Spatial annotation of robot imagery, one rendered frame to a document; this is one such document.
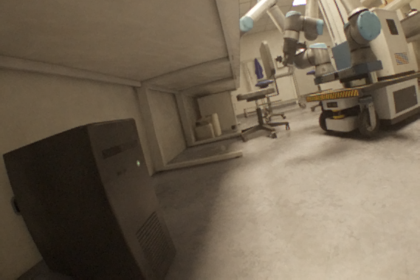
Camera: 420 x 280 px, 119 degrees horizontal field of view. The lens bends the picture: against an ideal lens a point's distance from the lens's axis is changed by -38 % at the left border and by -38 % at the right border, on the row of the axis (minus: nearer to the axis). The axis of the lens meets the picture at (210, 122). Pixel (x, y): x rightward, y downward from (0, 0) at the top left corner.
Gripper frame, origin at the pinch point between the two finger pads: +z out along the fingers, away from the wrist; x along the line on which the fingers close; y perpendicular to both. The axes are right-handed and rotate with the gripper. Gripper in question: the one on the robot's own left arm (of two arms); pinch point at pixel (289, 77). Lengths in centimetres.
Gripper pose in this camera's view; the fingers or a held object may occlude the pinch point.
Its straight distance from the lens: 114.4
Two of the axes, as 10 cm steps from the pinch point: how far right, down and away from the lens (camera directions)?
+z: -1.7, 9.7, 2.0
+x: -0.9, 1.8, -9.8
